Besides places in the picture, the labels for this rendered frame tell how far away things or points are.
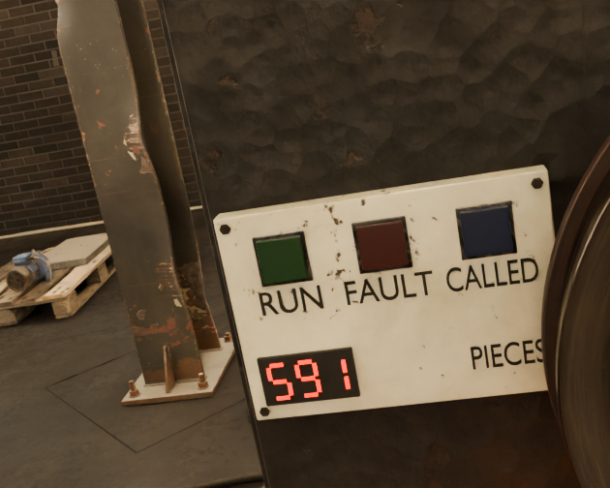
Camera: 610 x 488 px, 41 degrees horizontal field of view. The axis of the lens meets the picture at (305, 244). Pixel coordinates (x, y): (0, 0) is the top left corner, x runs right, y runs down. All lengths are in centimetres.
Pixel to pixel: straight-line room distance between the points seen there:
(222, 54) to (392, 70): 13
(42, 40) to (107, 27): 405
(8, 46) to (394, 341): 683
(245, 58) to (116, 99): 260
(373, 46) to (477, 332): 24
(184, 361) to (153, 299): 29
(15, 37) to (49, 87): 48
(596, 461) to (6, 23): 701
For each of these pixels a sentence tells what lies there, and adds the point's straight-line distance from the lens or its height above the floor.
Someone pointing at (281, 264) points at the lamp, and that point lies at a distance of 65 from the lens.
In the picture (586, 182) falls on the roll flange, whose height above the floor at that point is 124.
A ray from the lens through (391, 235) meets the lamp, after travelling 64.
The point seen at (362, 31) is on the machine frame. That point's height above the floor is 136.
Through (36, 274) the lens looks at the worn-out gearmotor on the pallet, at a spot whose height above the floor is 22.
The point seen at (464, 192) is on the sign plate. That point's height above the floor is 123.
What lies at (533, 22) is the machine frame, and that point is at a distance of 64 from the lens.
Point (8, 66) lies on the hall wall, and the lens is 741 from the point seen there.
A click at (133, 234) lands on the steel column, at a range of 334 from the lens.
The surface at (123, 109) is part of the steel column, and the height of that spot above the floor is 117.
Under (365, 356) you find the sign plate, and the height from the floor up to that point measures 111.
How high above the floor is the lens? 138
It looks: 15 degrees down
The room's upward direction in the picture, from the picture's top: 11 degrees counter-clockwise
